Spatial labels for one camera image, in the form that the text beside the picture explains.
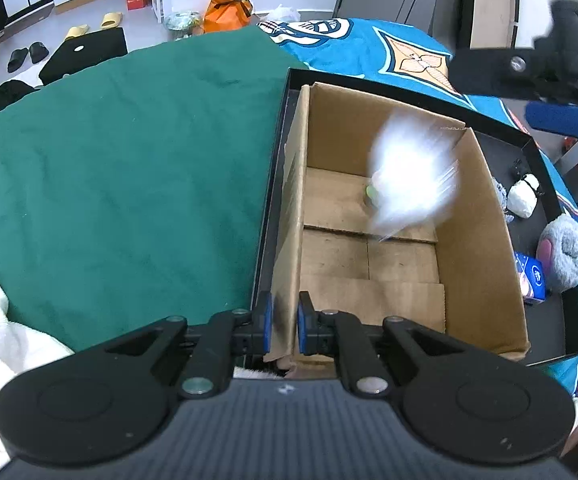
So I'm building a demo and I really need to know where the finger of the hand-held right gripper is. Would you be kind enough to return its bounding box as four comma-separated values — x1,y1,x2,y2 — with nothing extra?
526,101,578,142
448,0,578,102

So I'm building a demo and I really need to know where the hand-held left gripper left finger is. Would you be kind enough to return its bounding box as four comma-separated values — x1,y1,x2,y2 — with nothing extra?
76,291,273,401

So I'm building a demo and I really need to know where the brown cardboard box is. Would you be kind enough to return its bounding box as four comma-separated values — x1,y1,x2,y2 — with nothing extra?
263,81,532,376

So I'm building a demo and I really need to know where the black dice stool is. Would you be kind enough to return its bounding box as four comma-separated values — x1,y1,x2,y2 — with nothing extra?
38,27,128,86

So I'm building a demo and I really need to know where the blue printed blanket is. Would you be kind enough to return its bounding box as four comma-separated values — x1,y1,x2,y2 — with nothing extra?
258,17,578,406

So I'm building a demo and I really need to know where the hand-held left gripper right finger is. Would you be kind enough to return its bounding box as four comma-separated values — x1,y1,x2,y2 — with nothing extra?
297,291,492,397

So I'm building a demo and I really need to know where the clear bag with contents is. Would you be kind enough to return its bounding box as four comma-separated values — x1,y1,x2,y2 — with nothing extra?
164,10,204,41

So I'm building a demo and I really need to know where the blue white patterned cloth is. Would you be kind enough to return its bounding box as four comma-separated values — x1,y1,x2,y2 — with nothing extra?
492,177,511,222

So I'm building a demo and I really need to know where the black tray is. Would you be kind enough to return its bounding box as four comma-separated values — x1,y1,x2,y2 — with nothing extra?
249,67,578,368

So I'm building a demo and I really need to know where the orange bag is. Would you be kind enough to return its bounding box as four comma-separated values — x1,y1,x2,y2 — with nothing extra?
203,0,254,34

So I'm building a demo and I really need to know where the green cloth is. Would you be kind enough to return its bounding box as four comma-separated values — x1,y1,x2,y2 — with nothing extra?
0,25,300,356

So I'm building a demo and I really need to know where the white clear plastic bag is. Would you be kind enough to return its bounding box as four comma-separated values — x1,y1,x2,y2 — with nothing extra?
366,107,462,241

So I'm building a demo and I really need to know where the black clothing heap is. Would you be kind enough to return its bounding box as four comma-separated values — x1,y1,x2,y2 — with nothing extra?
0,80,37,128

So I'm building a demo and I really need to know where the black framed brown board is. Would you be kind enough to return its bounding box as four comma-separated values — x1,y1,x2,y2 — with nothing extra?
462,0,520,51

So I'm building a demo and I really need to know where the grey fluffy plush toy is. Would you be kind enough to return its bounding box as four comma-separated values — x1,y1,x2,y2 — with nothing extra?
536,214,578,293

